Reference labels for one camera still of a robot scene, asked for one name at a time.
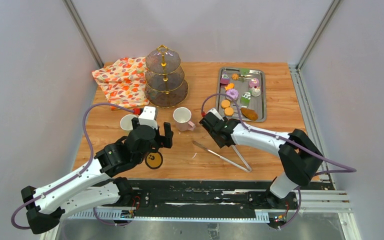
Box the long metal tongs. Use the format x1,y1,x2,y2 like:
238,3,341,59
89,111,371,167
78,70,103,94
192,140,252,173

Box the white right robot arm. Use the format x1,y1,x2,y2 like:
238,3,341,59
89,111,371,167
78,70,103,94
199,111,322,209

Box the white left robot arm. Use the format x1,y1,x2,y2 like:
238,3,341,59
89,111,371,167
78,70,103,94
21,120,174,235

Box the white cup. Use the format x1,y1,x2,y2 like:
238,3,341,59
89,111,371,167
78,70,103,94
119,114,137,132

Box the orange round biscuit lower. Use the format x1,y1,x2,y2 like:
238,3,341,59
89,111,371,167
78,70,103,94
224,107,235,117

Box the orange round biscuit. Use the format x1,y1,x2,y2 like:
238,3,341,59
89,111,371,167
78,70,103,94
224,107,235,117
220,99,231,109

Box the orange round biscuit upper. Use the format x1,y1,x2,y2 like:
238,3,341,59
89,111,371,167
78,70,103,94
220,99,231,109

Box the pink mug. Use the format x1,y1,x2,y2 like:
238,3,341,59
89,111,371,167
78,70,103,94
172,107,196,132

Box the brown bread roll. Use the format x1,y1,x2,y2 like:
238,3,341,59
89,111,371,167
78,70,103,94
240,107,259,121

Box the green square cake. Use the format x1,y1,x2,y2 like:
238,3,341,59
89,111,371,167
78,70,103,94
240,91,252,106

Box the purple frosted donut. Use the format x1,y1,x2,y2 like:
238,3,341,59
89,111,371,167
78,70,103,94
225,88,239,101

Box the floral orange cloth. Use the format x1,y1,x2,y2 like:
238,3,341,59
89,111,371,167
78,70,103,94
91,57,149,108

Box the three-tier glass cake stand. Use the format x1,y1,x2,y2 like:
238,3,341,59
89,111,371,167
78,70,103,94
144,45,189,108

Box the magenta square cake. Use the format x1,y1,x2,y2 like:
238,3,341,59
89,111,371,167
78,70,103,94
219,74,230,85

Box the metal serving tray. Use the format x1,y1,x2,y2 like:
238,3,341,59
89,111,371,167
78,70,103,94
215,66,267,123

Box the white cream cupcake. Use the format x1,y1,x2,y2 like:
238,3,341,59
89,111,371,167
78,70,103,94
250,86,262,97

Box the small orange flower cookie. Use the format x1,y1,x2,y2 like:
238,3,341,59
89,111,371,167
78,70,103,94
231,73,240,81

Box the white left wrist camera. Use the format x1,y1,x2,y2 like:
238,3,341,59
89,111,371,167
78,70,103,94
138,106,158,130

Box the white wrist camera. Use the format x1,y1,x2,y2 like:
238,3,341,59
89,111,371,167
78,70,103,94
138,106,158,130
207,108,223,120

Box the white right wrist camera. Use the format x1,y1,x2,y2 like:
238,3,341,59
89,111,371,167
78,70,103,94
207,108,223,120

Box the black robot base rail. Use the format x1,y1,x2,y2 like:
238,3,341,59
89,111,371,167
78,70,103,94
89,179,315,220

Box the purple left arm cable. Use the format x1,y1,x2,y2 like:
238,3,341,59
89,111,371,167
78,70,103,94
11,102,143,230

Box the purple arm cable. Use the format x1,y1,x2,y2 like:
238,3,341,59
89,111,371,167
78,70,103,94
200,93,358,175
11,102,143,230

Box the white slotted cable duct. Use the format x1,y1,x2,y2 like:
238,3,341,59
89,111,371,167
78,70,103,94
62,208,271,223

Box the aluminium frame post left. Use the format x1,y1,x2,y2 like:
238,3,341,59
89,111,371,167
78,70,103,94
62,0,104,68

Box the aluminium frame post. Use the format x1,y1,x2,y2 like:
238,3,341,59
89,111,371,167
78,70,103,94
295,0,342,72
62,0,104,68

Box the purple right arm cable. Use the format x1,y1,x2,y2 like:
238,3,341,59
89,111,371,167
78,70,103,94
200,93,358,175

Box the aluminium frame post right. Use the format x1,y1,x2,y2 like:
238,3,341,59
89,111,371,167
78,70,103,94
295,0,342,72

